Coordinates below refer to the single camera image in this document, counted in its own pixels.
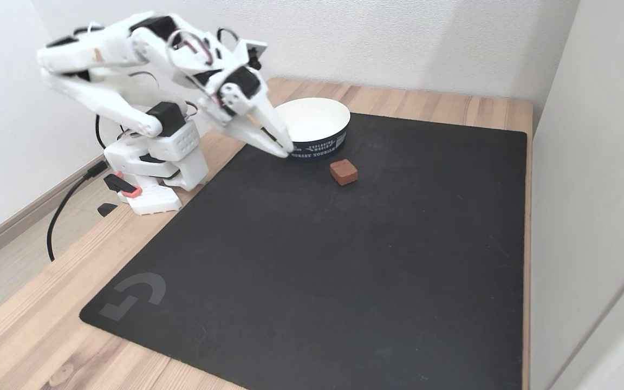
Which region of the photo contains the thin black adapter cable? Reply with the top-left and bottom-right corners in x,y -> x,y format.
94,113 -> 128,150

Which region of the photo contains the small wrist camera white mount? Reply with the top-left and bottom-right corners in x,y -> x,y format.
244,39 -> 268,68

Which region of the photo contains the beige baseboard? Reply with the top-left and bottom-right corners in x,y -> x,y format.
0,154 -> 107,274

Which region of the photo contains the white navy paper bowl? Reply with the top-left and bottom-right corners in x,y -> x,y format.
275,97 -> 352,162

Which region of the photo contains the brown cube toy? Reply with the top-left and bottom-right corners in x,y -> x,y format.
329,159 -> 359,186

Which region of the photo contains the black orange table clamp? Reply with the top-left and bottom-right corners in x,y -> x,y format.
97,171 -> 142,218

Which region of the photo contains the white cabinet side panel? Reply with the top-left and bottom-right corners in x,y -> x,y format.
530,0 -> 624,390

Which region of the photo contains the thick black power cable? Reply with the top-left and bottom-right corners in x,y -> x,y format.
47,160 -> 109,262

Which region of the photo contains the black desk mat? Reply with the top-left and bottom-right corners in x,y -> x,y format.
79,113 -> 528,390

